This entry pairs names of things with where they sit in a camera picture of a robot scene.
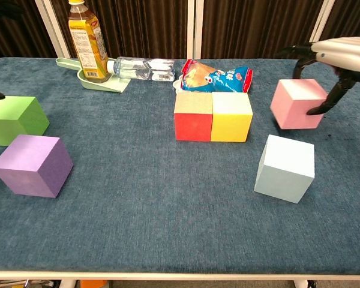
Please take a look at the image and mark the blue red snack bag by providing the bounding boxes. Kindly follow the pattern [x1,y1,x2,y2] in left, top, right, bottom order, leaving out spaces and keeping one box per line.
[179,59,254,94]

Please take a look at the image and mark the blue table cloth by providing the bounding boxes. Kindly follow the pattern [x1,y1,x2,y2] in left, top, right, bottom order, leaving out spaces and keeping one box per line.
[0,56,360,274]

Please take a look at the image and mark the clear plastic water bottle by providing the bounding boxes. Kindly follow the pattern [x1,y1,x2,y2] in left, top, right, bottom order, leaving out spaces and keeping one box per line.
[106,56,176,82]

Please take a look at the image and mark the orange yellow flat bar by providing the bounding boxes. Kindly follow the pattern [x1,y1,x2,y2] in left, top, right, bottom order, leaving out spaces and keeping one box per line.
[80,279,108,288]

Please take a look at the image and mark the silver partition post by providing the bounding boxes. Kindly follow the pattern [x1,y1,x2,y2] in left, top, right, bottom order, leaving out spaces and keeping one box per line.
[186,0,203,60]
[308,0,337,44]
[34,0,71,59]

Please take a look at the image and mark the red foam cube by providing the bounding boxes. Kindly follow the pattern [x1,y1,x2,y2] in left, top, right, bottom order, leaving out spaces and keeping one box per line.
[173,92,214,142]

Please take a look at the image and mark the purple foam cube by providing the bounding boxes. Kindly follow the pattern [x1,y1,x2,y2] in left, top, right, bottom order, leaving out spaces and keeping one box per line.
[0,134,74,199]

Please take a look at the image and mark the light blue foam cube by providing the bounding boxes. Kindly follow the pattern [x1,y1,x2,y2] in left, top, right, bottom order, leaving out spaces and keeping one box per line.
[253,134,316,204]

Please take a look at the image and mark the pink foam cube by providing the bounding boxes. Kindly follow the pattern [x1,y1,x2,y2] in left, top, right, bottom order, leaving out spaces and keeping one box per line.
[269,79,329,130]

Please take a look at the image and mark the yellow capped tea bottle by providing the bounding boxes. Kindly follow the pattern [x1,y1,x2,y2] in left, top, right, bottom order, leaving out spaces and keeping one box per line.
[68,0,112,84]

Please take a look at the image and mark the green foam cube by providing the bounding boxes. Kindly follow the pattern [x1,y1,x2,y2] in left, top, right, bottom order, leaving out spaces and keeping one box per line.
[0,96,50,147]

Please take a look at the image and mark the mint green plastic scoop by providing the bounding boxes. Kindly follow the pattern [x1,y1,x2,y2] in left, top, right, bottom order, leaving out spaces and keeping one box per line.
[55,57,132,94]

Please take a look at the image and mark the dark brown pleated curtain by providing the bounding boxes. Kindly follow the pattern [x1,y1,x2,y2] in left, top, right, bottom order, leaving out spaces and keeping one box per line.
[0,0,59,65]
[200,0,325,60]
[313,0,360,61]
[49,0,189,60]

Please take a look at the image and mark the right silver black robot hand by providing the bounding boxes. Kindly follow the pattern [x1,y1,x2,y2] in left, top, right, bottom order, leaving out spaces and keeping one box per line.
[275,36,360,116]

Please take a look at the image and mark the yellow foam cube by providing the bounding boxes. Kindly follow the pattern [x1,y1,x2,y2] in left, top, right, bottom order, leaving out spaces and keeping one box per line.
[210,92,254,143]

